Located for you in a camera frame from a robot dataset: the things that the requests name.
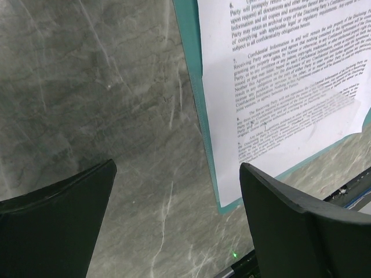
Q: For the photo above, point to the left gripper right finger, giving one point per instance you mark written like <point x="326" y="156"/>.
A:
<point x="297" y="235"/>

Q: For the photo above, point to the printed paper sheet top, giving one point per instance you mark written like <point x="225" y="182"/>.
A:
<point x="275" y="101"/>

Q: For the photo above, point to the teal file folder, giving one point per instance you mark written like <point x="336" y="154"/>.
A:
<point x="194" y="87"/>

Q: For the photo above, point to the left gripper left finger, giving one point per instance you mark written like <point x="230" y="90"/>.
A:
<point x="52" y="232"/>

